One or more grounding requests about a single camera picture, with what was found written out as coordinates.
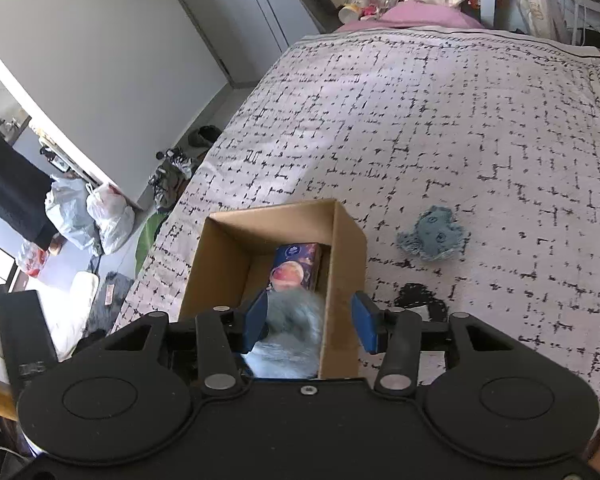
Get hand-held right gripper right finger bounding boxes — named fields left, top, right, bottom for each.
left=350, top=291, right=551, bottom=396

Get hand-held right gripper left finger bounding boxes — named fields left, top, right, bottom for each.
left=75, top=292, right=272, bottom=396

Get blue and pink plush toy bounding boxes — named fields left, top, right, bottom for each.
left=240, top=290, right=326, bottom=380

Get brown cardboard box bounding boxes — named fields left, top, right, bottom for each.
left=178, top=199, right=368, bottom=380

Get blue tissue packet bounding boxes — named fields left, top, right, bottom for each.
left=270, top=242, right=323, bottom=293

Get small black cloth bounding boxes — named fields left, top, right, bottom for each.
left=394, top=283, right=448, bottom=322

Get small blue-grey fluffy cloth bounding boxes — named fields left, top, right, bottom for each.
left=396, top=205, right=467, bottom=262

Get green cloth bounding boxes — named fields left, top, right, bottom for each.
left=134, top=210, right=168, bottom=276

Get pile of dark shoes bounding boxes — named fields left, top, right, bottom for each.
left=147, top=147, right=196, bottom=211

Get white plastic bag red print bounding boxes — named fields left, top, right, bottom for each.
left=86, top=183, right=136, bottom=256

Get white stool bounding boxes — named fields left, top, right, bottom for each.
left=47, top=271, right=100, bottom=356

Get dark shoes pair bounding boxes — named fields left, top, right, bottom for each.
left=187, top=125, right=223, bottom=148

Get white printed blanket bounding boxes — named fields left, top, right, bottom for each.
left=111, top=27, right=600, bottom=441

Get grey-white plastic bag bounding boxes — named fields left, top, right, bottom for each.
left=45, top=175, right=98, bottom=251

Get red and white bag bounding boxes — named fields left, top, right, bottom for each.
left=16, top=240, right=51, bottom=276

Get black panel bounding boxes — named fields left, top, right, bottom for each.
left=0, top=285, right=60, bottom=401

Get dark cloth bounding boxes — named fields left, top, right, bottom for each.
left=0, top=97, right=61, bottom=251

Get pink bed sheet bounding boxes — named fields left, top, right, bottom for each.
left=337, top=0, right=600, bottom=126

